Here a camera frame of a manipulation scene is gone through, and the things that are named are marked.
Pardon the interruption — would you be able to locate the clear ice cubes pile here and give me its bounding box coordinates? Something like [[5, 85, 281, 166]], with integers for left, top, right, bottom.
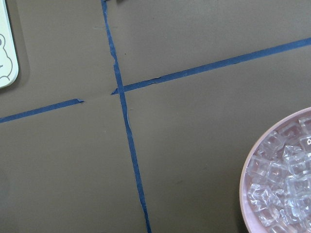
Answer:
[[246, 116, 311, 233]]

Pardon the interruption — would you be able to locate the pink bowl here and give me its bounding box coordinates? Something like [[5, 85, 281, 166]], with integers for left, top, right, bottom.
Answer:
[[239, 107, 311, 233]]

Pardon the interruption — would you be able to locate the cream bear serving tray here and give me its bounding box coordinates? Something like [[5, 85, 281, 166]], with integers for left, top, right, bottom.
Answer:
[[0, 0, 19, 88]]

